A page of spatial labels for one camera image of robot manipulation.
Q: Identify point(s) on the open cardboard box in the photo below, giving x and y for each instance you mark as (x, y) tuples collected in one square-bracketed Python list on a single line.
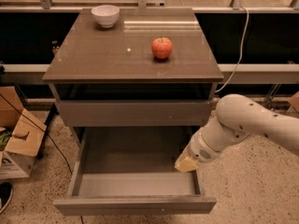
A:
[(25, 135)]

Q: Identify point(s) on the grey drawer cabinet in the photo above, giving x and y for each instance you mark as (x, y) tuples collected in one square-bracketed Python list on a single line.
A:
[(117, 64)]

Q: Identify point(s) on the white ceramic bowl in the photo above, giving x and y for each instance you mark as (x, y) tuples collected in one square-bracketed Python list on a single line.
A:
[(106, 15)]

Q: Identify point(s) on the grey drawer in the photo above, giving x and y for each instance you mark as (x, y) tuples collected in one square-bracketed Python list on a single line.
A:
[(133, 113), (131, 171)]

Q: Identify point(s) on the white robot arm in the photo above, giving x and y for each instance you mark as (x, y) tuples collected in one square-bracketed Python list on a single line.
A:
[(237, 117)]

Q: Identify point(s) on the grey top drawer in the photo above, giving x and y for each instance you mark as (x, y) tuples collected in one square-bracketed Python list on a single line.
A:
[(133, 113)]

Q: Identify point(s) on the cardboard box at right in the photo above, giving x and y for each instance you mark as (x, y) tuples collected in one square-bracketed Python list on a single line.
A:
[(294, 102)]

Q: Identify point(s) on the black shoe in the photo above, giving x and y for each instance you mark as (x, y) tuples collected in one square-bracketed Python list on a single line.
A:
[(6, 192)]

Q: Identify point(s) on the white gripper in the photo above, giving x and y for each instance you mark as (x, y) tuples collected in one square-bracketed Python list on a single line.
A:
[(199, 148)]

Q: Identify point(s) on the red apple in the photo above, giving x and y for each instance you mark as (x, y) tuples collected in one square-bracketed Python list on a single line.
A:
[(161, 47)]

